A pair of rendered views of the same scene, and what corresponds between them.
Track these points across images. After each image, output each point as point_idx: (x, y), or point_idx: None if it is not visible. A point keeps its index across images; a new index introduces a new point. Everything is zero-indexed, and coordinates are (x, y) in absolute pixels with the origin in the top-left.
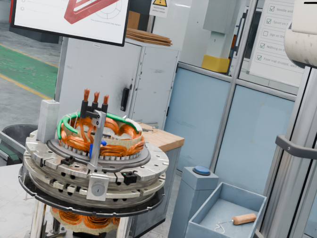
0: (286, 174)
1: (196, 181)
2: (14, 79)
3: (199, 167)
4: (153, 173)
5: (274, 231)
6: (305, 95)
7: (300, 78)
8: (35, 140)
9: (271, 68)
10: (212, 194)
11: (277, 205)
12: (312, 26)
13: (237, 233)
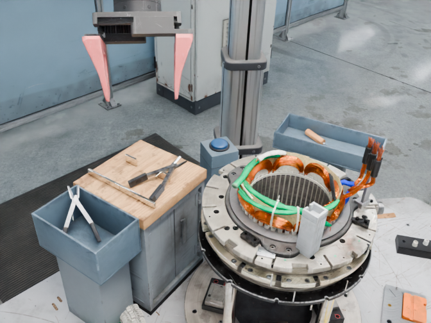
0: (260, 86)
1: (237, 155)
2: None
3: (220, 143)
4: (331, 166)
5: (257, 133)
6: (253, 13)
7: None
8: (315, 259)
9: None
10: (311, 141)
11: (257, 115)
12: None
13: (336, 145)
